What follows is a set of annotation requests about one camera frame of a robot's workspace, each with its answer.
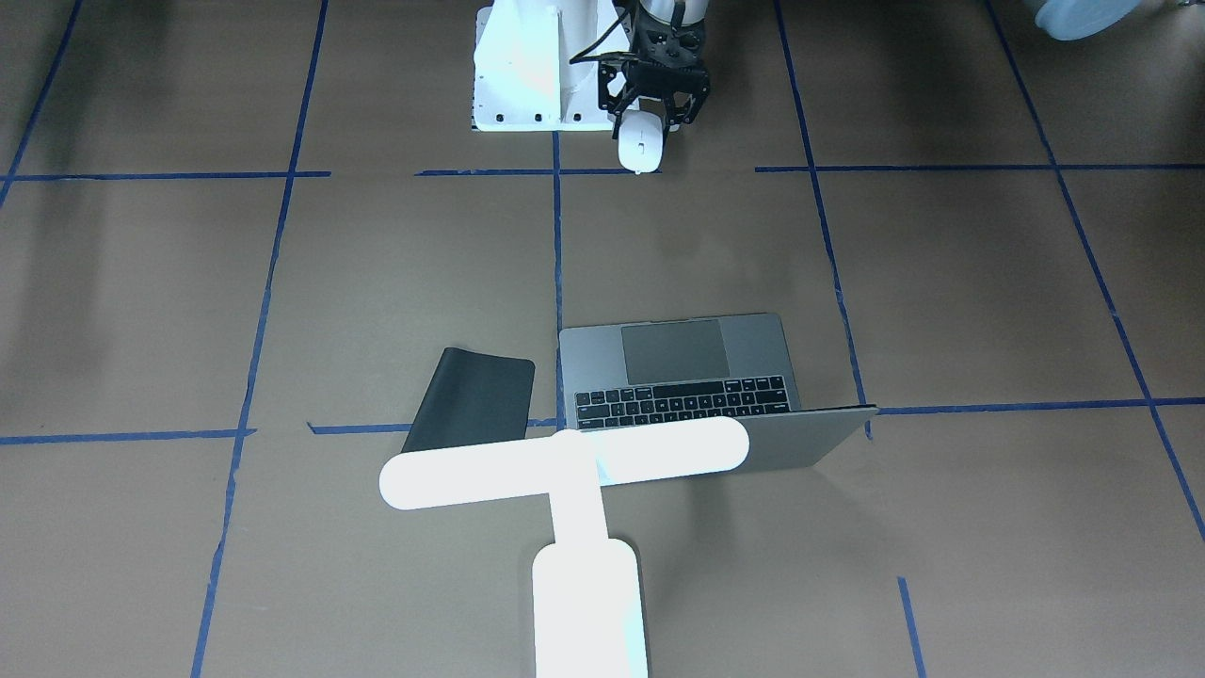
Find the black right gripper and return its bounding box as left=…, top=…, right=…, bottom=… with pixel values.
left=599, top=8, right=711, bottom=132

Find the white computer mouse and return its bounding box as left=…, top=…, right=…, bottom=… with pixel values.
left=617, top=110, right=666, bottom=173

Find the grey laptop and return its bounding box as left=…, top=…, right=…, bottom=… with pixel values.
left=559, top=313, right=878, bottom=473

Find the black mouse pad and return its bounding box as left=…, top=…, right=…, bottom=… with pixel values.
left=401, top=347, right=537, bottom=454

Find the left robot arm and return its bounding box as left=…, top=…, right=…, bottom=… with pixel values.
left=1022, top=0, right=1142, bottom=41

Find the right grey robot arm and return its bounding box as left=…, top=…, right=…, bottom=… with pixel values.
left=574, top=1, right=712, bottom=137

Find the white desk lamp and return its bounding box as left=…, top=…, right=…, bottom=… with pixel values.
left=378, top=417, right=750, bottom=677

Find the blue tape line centre column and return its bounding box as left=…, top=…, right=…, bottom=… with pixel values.
left=552, top=132, right=568, bottom=430

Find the blue tape line far row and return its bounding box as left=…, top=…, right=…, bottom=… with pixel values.
left=1, top=395, right=1204, bottom=446

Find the blue tape line near base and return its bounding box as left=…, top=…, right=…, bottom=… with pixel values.
left=12, top=163, right=1204, bottom=182

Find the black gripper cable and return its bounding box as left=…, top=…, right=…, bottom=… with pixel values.
left=570, top=5, right=641, bottom=67

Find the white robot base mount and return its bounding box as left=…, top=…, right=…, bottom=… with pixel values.
left=471, top=1, right=621, bottom=132

